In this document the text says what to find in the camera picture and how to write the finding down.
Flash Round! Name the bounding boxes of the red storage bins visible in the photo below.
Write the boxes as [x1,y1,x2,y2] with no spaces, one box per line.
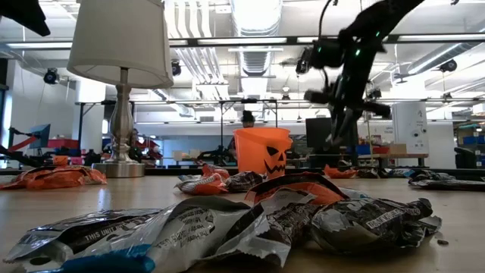
[138,136,164,168]

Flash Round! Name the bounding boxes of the black computer monitor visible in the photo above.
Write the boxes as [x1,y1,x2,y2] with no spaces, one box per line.
[305,117,359,168]

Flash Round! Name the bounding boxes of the blue lit monitor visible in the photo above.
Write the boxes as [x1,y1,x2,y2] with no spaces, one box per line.
[29,124,52,149]

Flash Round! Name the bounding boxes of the orange white Reese's pack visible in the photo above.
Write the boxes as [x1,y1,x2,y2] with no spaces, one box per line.
[174,172,231,196]

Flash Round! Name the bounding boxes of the white cabinet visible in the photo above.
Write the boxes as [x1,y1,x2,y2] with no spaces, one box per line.
[392,101,430,155]

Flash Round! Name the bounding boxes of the wooden workshop table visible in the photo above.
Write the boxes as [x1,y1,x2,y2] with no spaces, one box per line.
[358,152,430,168]

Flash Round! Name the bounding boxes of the silver ventilation duct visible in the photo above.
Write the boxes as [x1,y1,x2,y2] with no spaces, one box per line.
[407,41,485,76]
[230,0,284,77]

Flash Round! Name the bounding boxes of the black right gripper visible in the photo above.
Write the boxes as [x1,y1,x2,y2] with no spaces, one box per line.
[304,32,392,147]

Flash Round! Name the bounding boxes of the black aluminium table frame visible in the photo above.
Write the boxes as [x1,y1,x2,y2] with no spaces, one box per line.
[0,166,485,177]

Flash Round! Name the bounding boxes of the blue storage bins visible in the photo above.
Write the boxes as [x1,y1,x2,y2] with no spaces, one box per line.
[456,134,485,147]

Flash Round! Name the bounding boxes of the black office chair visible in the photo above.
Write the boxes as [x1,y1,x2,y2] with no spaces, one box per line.
[453,146,479,170]

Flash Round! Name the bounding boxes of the long ceiling light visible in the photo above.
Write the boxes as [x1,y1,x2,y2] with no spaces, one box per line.
[168,34,485,45]

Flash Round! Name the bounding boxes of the person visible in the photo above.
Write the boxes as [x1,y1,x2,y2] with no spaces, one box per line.
[227,109,257,160]
[127,128,145,160]

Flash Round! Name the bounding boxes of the orange pumpkin face bucket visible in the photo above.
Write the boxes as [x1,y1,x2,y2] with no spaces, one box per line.
[233,127,294,180]

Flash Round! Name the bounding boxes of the white shade silver table lamp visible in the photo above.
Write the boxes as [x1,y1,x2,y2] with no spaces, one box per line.
[67,0,174,178]

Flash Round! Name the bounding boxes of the red black background robot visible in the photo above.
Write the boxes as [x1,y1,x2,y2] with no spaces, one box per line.
[0,127,42,168]

